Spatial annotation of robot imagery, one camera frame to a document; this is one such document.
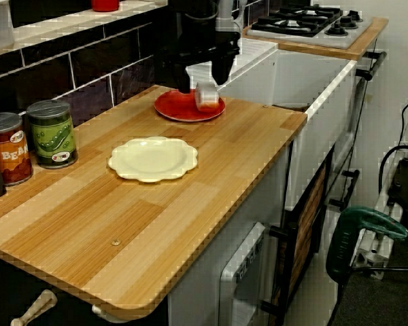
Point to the grey toy stove top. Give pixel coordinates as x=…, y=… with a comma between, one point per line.
x=340, y=39

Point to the red hot sauce bottle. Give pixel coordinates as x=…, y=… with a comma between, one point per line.
x=104, y=5

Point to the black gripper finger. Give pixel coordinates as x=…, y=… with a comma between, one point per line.
x=182, y=78
x=222, y=69

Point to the aluminium extrusion frame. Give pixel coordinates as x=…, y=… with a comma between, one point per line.
x=370, y=258

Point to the red round plate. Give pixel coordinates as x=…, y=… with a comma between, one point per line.
x=177, y=108

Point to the grey toy dishwasher panel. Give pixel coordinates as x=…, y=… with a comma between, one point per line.
x=245, y=299

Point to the green toy peas can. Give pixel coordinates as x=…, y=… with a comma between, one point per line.
x=52, y=136

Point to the black stove knob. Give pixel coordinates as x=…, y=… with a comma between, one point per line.
x=348, y=22
x=338, y=30
x=356, y=15

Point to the orange toy beans can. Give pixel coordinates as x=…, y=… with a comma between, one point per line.
x=13, y=159

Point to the grey toy faucet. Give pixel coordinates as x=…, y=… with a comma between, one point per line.
x=226, y=17

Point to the white toy sink unit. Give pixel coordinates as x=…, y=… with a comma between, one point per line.
x=292, y=78

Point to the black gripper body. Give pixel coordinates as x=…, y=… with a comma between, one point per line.
x=197, y=44

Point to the black framed cabinet door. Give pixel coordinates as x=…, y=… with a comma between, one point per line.
x=306, y=231

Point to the white cabinet knob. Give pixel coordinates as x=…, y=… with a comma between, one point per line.
x=103, y=310

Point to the cream scalloped plate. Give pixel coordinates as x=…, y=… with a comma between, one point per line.
x=149, y=159

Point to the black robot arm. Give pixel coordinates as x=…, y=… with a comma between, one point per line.
x=194, y=6

